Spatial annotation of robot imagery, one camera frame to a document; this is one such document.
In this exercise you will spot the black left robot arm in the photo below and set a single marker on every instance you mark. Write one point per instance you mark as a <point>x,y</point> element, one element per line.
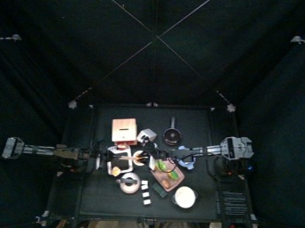
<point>43,150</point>

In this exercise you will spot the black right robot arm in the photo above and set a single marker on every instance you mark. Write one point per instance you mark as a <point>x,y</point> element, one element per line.
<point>222,149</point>

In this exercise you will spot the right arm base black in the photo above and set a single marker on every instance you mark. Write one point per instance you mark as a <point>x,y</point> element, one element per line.
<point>227,167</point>

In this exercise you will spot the wooden knife holder block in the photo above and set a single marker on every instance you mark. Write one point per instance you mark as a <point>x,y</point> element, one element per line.
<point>123,129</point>

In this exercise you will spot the red toy food piece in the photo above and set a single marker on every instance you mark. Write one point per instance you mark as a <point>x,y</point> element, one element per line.
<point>122,145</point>

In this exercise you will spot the green toy vegetable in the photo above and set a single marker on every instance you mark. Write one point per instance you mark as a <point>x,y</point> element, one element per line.
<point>161,165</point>
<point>173,175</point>

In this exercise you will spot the small silver toy toaster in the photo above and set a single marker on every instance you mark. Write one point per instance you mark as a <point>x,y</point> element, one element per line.
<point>146,135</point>

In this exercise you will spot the orange toy food piece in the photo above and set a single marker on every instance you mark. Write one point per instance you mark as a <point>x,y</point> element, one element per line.
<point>115,171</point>

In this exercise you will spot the white bowl brown inside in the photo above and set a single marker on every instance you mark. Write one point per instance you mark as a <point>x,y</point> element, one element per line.
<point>138,161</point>

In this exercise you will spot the white rectangular tray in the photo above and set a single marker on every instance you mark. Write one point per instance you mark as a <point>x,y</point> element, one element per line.
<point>126,170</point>

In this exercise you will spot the black toy frying pan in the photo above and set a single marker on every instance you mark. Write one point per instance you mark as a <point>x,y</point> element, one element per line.
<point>173,136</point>

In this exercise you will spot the pink cutting board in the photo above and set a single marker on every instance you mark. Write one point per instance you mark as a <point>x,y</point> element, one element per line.
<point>158,178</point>

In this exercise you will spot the small white cube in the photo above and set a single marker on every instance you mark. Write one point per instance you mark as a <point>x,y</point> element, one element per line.
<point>147,202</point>
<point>146,194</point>
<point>144,182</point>
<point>144,187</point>

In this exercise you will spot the tan toy egg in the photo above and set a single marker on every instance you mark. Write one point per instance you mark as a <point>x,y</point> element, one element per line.
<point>166,184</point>

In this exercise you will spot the dark green sponge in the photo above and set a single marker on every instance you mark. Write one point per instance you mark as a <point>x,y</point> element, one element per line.
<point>159,190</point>

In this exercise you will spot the silver frame clamp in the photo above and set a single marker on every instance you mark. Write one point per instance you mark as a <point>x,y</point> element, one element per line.
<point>72,104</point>
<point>297,39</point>
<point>230,107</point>
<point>151,104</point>
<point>13,37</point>

